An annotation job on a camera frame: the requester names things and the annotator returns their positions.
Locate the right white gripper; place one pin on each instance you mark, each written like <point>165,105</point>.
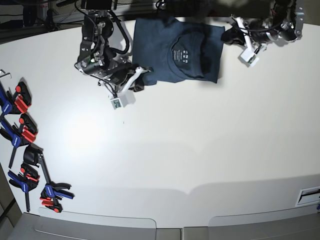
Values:
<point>132,78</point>

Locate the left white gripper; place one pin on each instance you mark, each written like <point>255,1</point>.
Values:
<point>249,33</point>

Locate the blue T-shirt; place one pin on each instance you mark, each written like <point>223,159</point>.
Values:
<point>177,51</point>

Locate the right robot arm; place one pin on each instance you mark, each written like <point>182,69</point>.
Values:
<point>97,59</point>

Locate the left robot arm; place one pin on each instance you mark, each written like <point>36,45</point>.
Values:
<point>285,21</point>

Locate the top blue red clamp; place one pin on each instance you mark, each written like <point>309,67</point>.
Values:
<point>17,103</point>

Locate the metal hex key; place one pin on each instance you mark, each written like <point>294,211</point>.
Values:
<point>5,74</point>

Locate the long-bar blue red clamp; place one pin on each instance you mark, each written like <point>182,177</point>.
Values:
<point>53,192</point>

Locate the left grey chair back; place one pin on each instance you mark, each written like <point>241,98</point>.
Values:
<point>80,226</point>

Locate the grey chair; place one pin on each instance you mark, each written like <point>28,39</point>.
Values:
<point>302,223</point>
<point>80,226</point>

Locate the white label slot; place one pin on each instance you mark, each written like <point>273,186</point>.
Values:
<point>308,196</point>

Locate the right grey chair back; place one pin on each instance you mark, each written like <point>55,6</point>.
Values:
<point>302,223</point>

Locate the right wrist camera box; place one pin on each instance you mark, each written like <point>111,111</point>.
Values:
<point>123,99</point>

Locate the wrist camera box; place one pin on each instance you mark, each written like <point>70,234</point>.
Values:
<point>249,58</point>
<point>123,99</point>

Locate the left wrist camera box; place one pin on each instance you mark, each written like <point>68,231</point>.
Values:
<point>249,58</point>

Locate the aluminium rail with cables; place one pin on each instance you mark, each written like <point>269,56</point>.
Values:
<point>48,20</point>

